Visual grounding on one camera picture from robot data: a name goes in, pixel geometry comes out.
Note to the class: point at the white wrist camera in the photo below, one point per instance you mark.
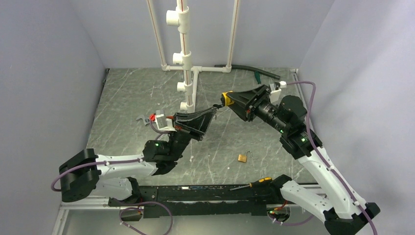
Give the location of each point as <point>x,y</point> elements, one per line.
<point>162,121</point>
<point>276,89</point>

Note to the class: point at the red handled adjustable wrench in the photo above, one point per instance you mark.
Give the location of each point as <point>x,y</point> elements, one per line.
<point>146,120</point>

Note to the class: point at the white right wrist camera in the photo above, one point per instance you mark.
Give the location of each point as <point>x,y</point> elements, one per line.
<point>276,89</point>

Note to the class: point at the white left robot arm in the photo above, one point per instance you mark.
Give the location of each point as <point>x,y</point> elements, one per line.
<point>89,174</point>

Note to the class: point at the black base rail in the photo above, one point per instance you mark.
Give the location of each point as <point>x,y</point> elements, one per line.
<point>157,201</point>

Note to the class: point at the white PVC pipe frame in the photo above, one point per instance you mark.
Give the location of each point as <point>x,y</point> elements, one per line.
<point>180,18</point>

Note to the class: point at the yellow black screwdriver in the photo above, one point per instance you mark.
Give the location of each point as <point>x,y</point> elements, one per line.
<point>256,184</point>

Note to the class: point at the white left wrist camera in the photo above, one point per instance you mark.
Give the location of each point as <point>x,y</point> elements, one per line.
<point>162,121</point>

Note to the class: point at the green handled screwdriver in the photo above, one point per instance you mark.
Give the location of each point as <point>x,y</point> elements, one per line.
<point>257,76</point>

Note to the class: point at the brass padlock open shackle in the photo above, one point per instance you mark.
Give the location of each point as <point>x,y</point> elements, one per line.
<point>243,158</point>

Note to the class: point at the yellow black padlock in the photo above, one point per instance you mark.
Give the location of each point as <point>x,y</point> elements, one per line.
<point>226,100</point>

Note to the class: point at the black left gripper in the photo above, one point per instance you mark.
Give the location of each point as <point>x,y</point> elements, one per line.
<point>195,124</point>

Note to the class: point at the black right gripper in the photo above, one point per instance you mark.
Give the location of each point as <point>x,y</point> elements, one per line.
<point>246,112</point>

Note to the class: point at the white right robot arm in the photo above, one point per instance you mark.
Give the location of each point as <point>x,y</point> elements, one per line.
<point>342,210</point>

